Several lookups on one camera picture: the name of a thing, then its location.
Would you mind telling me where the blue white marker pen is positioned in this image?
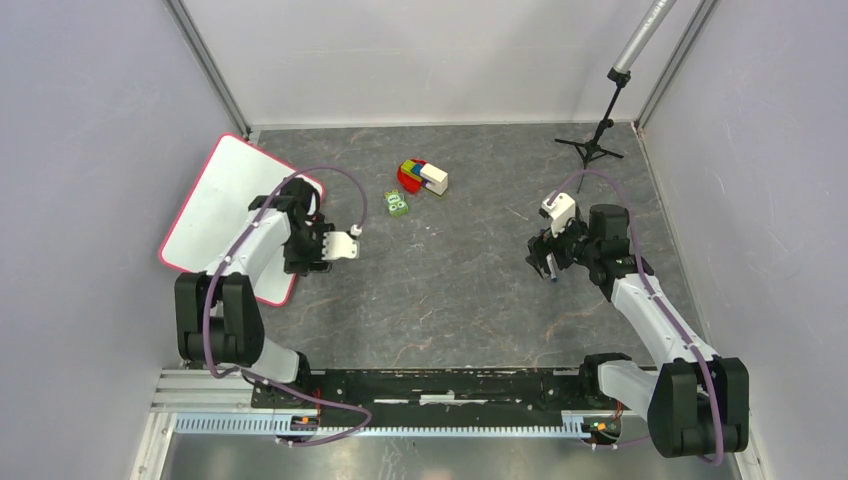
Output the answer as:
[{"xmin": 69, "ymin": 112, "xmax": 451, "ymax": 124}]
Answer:
[{"xmin": 546, "ymin": 254, "xmax": 558, "ymax": 283}]

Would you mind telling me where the colourful toy block stack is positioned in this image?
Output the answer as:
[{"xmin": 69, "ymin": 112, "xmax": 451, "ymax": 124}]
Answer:
[{"xmin": 396, "ymin": 158, "xmax": 449, "ymax": 196}]

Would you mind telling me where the black tripod stand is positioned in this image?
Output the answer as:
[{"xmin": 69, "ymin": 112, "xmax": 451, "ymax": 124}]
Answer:
[{"xmin": 554, "ymin": 0, "xmax": 677, "ymax": 170}]

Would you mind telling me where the green frog toy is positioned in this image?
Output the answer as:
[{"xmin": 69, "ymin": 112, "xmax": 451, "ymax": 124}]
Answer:
[{"xmin": 384, "ymin": 190, "xmax": 409, "ymax": 218}]

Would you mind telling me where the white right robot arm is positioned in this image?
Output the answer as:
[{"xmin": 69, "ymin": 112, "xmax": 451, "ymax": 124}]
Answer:
[{"xmin": 526, "ymin": 194, "xmax": 749, "ymax": 462}]

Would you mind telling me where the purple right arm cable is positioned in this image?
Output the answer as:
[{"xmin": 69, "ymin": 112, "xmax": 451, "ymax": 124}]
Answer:
[{"xmin": 544, "ymin": 169, "xmax": 726, "ymax": 466}]

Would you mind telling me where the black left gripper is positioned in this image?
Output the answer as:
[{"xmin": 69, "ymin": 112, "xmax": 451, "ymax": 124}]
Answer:
[{"xmin": 283, "ymin": 223, "xmax": 335, "ymax": 276}]

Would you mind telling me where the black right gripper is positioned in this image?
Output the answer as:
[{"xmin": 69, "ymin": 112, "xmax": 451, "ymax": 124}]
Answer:
[{"xmin": 525, "ymin": 210, "xmax": 599, "ymax": 279}]

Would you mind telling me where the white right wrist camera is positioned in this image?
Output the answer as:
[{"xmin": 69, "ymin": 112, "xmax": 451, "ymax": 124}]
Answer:
[{"xmin": 539, "ymin": 192, "xmax": 577, "ymax": 237}]

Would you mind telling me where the white board with pink rim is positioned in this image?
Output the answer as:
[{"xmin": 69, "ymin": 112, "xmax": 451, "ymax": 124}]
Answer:
[{"xmin": 158, "ymin": 134, "xmax": 295, "ymax": 309}]

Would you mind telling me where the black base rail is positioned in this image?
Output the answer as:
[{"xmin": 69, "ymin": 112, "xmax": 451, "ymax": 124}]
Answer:
[{"xmin": 251, "ymin": 368, "xmax": 618, "ymax": 429}]

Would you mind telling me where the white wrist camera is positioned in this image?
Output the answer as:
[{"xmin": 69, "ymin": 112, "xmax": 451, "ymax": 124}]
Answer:
[
  {"xmin": 321, "ymin": 231, "xmax": 360, "ymax": 262},
  {"xmin": 539, "ymin": 192, "xmax": 577, "ymax": 237}
]

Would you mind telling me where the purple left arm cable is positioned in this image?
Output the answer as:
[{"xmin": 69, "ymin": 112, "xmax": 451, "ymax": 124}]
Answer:
[{"xmin": 201, "ymin": 165, "xmax": 374, "ymax": 449}]

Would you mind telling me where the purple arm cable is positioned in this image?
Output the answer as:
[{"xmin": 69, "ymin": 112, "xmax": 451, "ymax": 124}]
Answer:
[
  {"xmin": 544, "ymin": 169, "xmax": 726, "ymax": 466},
  {"xmin": 201, "ymin": 165, "xmax": 374, "ymax": 449}
]

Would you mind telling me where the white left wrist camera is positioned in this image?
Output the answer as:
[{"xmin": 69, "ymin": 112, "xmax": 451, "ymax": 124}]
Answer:
[{"xmin": 321, "ymin": 231, "xmax": 360, "ymax": 262}]

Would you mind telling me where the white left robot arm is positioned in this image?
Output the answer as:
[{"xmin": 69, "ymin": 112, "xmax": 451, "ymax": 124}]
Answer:
[{"xmin": 174, "ymin": 177, "xmax": 335, "ymax": 408}]

